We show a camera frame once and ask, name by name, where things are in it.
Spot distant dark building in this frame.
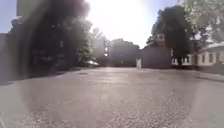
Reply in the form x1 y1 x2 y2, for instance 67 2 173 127
109 37 140 68

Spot pale vehicle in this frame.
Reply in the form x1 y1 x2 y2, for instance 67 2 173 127
79 59 100 68

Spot group of trees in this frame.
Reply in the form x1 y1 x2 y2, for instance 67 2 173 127
74 19 111 67

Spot grey asphalt ground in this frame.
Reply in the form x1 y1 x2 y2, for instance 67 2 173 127
0 65 224 128

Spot low grey building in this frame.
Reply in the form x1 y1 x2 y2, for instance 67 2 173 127
135 45 173 70

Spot brick building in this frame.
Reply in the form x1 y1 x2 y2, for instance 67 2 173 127
155 33 167 48

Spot large dark tree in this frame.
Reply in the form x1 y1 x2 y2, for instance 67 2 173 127
145 4 200 68

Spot white low building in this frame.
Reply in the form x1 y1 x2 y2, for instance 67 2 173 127
171 41 224 68

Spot leafy green tree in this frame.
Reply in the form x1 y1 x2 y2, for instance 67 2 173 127
182 0 224 44

